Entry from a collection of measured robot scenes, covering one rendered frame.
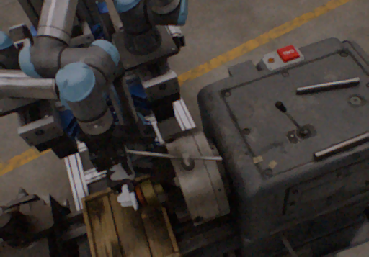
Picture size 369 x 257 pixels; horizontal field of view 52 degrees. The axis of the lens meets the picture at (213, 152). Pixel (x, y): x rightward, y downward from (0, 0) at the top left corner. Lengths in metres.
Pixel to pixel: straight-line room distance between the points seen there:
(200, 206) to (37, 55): 0.60
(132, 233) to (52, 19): 0.80
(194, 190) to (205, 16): 2.59
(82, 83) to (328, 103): 0.75
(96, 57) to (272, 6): 2.84
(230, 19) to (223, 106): 2.34
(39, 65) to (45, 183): 1.92
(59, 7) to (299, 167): 0.74
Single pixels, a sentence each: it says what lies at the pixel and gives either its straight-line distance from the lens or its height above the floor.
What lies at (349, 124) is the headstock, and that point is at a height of 1.26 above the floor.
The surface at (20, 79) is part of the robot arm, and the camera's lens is 1.32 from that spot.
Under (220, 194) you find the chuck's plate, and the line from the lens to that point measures 1.15.
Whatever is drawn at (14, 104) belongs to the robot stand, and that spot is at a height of 1.16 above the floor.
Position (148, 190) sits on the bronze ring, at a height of 1.12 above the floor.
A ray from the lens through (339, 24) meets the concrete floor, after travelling 3.49.
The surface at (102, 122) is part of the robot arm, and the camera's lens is 0.88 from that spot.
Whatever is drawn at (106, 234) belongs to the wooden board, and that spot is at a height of 0.88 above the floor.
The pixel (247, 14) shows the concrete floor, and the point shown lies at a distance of 3.55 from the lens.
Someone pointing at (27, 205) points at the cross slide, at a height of 0.97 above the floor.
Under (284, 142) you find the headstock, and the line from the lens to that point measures 1.13.
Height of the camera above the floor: 2.20
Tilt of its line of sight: 58 degrees down
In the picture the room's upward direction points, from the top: 9 degrees counter-clockwise
